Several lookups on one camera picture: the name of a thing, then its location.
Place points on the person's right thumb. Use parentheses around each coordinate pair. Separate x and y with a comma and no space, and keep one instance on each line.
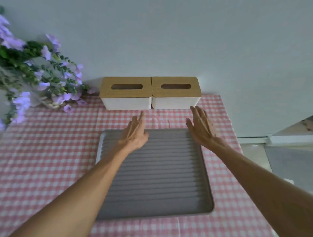
(190,125)

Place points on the grey panel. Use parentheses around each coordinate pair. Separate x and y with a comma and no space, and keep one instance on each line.
(291,163)

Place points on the person's left forearm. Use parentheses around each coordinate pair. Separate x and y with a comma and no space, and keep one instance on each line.
(80,193)

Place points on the white tissue box wooden lid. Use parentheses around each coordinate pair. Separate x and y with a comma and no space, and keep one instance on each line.
(176,94)
(126,94)

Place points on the white ledge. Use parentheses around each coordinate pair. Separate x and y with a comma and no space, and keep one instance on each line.
(271,139)

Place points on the grey ribbed tray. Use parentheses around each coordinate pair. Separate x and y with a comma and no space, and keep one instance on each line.
(161,180)

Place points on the person's right forearm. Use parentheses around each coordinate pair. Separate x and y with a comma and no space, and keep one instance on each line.
(264,185)

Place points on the woven flower vase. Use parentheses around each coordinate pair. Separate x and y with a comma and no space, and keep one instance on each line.
(52,102)

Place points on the purple flower bouquet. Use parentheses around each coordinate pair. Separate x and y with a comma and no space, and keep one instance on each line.
(27,70)

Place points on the pink gingham tablecloth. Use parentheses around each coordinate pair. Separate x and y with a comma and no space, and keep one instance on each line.
(49,146)

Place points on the person's left hand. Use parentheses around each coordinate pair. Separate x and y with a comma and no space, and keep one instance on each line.
(134,138)

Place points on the person's left thumb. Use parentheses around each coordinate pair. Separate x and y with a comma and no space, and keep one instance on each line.
(146,136)

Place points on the person's right hand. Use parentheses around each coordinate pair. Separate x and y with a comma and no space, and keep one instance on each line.
(204,133)

